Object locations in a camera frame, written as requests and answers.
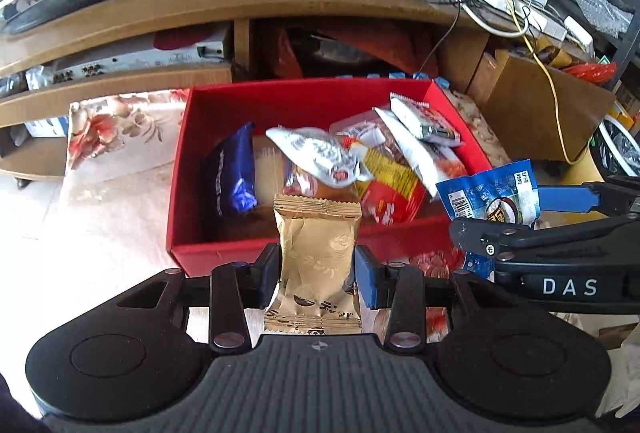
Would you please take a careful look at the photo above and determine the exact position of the red plastic bag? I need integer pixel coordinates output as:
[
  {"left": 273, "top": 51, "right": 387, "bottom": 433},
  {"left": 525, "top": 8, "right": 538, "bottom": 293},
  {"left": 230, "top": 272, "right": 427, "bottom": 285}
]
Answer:
[{"left": 565, "top": 62, "right": 618, "bottom": 86}]

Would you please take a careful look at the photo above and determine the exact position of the bubble wrap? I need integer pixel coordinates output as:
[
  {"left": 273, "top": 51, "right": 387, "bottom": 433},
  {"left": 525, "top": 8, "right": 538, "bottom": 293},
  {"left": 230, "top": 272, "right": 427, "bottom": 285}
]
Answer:
[{"left": 557, "top": 0, "right": 636, "bottom": 36}]

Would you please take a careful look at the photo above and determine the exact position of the yellow cable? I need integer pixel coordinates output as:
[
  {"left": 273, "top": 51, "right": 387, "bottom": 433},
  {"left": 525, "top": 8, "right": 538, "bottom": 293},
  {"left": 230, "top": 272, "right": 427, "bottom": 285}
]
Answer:
[{"left": 345, "top": 0, "right": 596, "bottom": 166}]

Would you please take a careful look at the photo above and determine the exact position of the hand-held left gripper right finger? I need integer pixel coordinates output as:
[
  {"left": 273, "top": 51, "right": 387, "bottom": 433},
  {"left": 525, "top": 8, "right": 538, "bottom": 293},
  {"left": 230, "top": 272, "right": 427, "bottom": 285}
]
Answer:
[{"left": 354, "top": 245, "right": 531, "bottom": 348}]

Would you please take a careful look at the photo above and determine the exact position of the floral tablecloth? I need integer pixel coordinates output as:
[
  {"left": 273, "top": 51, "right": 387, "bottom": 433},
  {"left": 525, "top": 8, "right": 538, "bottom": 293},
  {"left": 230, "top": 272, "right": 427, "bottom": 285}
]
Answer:
[{"left": 62, "top": 85, "right": 516, "bottom": 344}]

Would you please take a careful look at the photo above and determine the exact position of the white box with blue print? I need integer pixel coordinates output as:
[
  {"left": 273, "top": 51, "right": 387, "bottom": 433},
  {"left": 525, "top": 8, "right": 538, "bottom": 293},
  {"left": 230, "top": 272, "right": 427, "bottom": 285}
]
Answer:
[{"left": 25, "top": 115, "right": 71, "bottom": 138}]

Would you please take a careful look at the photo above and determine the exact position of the red and yellow snack packet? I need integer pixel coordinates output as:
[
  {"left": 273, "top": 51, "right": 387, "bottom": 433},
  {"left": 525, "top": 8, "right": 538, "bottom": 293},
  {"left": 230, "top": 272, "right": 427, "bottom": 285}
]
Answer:
[{"left": 357, "top": 148, "right": 431, "bottom": 226}]

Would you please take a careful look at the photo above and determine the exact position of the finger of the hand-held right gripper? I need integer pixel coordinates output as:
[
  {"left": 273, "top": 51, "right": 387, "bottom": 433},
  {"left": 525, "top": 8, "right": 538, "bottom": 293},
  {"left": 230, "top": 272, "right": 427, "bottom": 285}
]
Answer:
[
  {"left": 539, "top": 175, "right": 640, "bottom": 214},
  {"left": 448, "top": 214, "right": 640, "bottom": 261}
]

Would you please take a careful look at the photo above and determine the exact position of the purple wafer biscuit packet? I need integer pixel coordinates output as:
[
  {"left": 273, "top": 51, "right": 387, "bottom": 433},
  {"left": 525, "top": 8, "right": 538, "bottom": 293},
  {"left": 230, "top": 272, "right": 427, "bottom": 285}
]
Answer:
[{"left": 200, "top": 122, "right": 258, "bottom": 219}]

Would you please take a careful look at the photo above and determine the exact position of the long white snack packet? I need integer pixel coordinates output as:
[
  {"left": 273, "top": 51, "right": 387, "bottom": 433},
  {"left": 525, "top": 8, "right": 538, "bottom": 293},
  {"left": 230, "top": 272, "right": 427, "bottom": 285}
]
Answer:
[{"left": 374, "top": 107, "right": 468, "bottom": 201}]

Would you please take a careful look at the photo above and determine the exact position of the orange snack packet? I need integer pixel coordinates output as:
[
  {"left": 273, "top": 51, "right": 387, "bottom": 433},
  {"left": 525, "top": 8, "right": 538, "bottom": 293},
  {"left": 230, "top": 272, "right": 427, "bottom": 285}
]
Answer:
[{"left": 330, "top": 113, "right": 468, "bottom": 178}]

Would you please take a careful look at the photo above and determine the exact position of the green and white wafer packet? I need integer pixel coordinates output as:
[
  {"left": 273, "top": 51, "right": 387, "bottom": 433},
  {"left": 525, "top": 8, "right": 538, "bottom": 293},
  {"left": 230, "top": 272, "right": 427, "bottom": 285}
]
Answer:
[{"left": 390, "top": 93, "right": 466, "bottom": 148}]

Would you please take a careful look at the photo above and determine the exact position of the blue snack packet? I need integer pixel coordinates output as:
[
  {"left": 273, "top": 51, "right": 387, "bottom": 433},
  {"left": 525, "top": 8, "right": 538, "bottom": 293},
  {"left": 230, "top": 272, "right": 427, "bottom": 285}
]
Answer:
[{"left": 435, "top": 159, "right": 542, "bottom": 279}]

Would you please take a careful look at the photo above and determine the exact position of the black cable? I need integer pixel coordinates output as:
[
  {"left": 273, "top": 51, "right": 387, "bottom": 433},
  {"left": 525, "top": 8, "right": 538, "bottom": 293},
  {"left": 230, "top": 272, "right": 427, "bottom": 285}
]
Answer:
[{"left": 417, "top": 0, "right": 463, "bottom": 76}]

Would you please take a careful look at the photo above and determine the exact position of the white power strip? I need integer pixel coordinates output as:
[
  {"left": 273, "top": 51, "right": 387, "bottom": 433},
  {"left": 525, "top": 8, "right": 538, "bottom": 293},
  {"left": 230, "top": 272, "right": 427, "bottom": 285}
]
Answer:
[{"left": 520, "top": 5, "right": 596, "bottom": 54}]

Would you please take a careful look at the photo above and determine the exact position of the silver media player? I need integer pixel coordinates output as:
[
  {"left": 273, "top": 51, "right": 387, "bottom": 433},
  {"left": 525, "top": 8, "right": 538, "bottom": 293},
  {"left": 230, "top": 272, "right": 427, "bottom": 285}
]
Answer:
[{"left": 47, "top": 40, "right": 233, "bottom": 84}]

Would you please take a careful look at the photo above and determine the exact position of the gold snack packet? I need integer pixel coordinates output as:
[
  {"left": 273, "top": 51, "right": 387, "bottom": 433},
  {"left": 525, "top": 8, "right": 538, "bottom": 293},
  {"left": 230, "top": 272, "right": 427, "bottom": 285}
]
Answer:
[{"left": 263, "top": 194, "right": 363, "bottom": 336}]

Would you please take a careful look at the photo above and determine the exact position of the red cardboard box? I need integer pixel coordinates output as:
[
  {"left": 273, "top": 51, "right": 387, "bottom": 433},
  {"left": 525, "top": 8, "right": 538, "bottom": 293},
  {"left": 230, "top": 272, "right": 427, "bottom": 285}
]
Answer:
[{"left": 165, "top": 78, "right": 493, "bottom": 279}]

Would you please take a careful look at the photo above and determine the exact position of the white silver snack pouch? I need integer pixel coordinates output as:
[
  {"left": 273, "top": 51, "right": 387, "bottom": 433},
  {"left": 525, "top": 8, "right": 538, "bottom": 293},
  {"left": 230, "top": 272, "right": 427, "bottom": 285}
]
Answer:
[{"left": 265, "top": 125, "right": 376, "bottom": 188}]

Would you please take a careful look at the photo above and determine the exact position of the brown cardboard box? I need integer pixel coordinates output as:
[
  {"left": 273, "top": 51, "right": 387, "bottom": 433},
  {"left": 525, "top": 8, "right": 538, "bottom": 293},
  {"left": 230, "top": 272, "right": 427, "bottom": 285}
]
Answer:
[{"left": 467, "top": 48, "right": 618, "bottom": 164}]

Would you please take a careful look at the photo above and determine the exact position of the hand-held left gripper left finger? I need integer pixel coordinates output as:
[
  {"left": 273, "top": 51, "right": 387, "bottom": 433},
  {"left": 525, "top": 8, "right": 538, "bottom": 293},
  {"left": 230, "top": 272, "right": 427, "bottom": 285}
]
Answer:
[{"left": 120, "top": 243, "right": 282, "bottom": 355}]

